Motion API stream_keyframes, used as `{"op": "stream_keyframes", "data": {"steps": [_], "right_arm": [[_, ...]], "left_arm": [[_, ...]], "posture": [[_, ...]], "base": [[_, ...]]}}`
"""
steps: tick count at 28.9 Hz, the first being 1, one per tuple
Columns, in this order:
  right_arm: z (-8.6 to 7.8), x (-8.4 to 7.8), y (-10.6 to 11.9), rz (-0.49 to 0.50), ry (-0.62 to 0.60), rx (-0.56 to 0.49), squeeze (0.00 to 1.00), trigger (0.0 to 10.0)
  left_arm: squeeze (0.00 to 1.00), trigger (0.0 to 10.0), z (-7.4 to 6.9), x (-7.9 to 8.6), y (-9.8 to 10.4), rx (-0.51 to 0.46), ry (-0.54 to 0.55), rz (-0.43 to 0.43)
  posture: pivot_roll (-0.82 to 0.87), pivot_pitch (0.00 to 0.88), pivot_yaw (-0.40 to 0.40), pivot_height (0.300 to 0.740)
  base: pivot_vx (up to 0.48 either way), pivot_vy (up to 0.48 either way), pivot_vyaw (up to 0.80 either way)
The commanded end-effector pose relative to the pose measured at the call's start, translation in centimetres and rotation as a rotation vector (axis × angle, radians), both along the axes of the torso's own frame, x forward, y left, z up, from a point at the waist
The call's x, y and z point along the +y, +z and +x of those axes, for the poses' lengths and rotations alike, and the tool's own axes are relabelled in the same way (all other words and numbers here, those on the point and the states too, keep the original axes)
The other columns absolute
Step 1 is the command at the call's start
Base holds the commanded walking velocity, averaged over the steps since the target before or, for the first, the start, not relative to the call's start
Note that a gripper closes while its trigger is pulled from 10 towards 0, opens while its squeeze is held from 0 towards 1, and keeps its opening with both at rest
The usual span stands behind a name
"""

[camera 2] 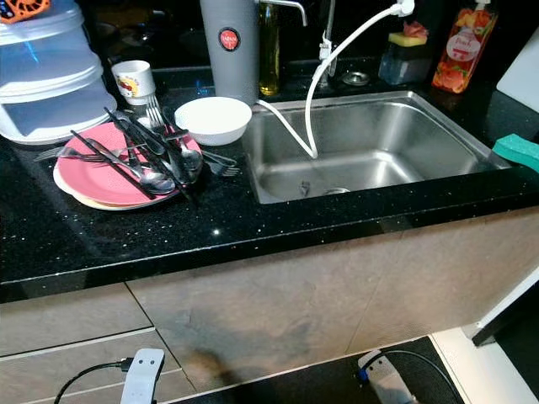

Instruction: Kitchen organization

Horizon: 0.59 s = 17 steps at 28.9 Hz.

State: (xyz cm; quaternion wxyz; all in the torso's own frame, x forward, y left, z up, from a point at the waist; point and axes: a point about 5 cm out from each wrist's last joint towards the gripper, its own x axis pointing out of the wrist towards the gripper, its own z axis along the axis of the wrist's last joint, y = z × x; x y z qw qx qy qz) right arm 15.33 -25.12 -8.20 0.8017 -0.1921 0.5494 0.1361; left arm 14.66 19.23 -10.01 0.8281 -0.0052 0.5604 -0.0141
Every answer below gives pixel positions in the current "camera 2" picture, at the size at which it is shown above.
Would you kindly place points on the pink scrubber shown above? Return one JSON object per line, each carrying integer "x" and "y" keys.
{"x": 417, "y": 29}

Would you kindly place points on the tall grey jug red label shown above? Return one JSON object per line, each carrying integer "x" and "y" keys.
{"x": 229, "y": 71}

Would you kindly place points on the yellow sponge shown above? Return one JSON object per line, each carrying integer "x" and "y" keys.
{"x": 404, "y": 39}

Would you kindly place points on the translucent white plastic food container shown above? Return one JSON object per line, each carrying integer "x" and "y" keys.
{"x": 50, "y": 84}

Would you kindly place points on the silver fork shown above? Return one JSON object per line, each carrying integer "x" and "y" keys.
{"x": 223, "y": 168}
{"x": 55, "y": 154}
{"x": 155, "y": 109}

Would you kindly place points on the white bowl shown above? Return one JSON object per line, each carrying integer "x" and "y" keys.
{"x": 213, "y": 118}

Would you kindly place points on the silver spoon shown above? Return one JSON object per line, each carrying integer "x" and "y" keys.
{"x": 192, "y": 160}
{"x": 160, "y": 181}

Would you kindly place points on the chrome faucet spout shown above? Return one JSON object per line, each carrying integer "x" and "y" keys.
{"x": 286, "y": 5}

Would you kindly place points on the pink plate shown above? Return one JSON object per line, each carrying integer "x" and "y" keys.
{"x": 97, "y": 172}

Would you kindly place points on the thin chrome tap pipe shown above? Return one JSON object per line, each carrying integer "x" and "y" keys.
{"x": 326, "y": 46}

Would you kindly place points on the black floor mat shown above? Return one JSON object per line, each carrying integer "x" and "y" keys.
{"x": 303, "y": 379}

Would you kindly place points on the yellow oil bottle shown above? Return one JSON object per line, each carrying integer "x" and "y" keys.
{"x": 268, "y": 55}

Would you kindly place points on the teal sponge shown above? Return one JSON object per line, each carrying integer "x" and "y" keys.
{"x": 518, "y": 151}

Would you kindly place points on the round metal sink plug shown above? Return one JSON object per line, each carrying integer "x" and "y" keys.
{"x": 355, "y": 78}

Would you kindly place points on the white printed mug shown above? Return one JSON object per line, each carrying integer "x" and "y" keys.
{"x": 135, "y": 80}

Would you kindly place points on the beige cabinet door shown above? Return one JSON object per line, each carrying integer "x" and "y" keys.
{"x": 253, "y": 320}
{"x": 455, "y": 269}

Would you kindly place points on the stainless steel sink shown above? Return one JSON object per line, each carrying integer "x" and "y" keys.
{"x": 362, "y": 143}

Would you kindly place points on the clear sponge holder dispenser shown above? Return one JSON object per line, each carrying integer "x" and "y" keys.
{"x": 400, "y": 63}

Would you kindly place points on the orange dish soap bottle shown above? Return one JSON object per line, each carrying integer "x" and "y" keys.
{"x": 463, "y": 59}

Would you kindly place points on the white cutting board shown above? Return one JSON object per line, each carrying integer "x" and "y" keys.
{"x": 522, "y": 84}

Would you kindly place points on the cream plate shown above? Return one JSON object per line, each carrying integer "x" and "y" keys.
{"x": 101, "y": 206}

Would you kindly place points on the orange black handheld fan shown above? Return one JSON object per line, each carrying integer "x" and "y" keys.
{"x": 25, "y": 8}

